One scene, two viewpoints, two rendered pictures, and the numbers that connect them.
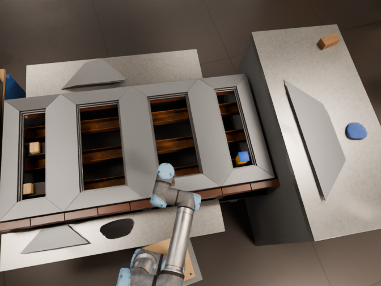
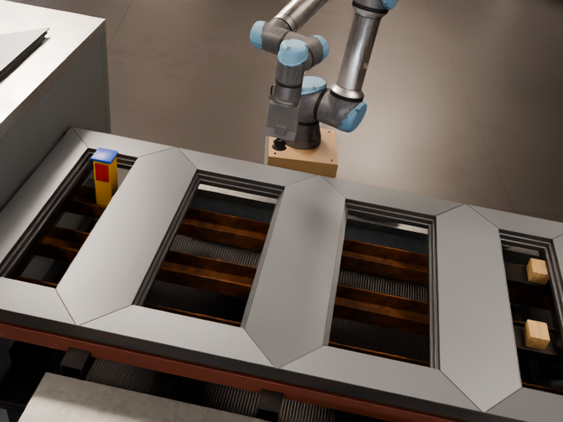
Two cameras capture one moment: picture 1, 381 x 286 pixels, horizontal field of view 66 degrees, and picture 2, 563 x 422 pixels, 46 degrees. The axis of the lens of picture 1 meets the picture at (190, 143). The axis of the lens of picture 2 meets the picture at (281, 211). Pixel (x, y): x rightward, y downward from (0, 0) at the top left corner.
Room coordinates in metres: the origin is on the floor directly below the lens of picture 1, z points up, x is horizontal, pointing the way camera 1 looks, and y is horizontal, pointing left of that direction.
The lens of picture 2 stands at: (1.78, 0.80, 1.99)
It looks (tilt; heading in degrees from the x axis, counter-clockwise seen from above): 38 degrees down; 205
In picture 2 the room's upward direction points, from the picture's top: 9 degrees clockwise
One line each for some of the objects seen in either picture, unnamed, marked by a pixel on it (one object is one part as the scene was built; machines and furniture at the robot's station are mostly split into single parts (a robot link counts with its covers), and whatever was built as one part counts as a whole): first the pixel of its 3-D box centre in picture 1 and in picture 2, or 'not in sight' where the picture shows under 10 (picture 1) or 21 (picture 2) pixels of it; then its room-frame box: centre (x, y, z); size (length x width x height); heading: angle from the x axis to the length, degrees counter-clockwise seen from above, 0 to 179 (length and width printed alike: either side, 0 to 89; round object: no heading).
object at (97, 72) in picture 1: (93, 72); not in sight; (1.04, 0.75, 0.77); 0.45 x 0.20 x 0.04; 111
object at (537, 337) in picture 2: (35, 147); (535, 334); (0.44, 0.92, 0.79); 0.06 x 0.05 x 0.04; 21
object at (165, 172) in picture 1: (165, 173); (291, 63); (0.34, 0.08, 1.22); 0.09 x 0.08 x 0.11; 179
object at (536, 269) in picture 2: (27, 189); (538, 271); (0.19, 0.87, 0.79); 0.06 x 0.05 x 0.04; 21
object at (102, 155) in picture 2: (243, 156); (105, 157); (0.62, -0.33, 0.88); 0.06 x 0.06 x 0.02; 21
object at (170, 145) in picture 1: (140, 150); (294, 291); (0.59, 0.31, 0.70); 1.66 x 0.08 x 0.05; 111
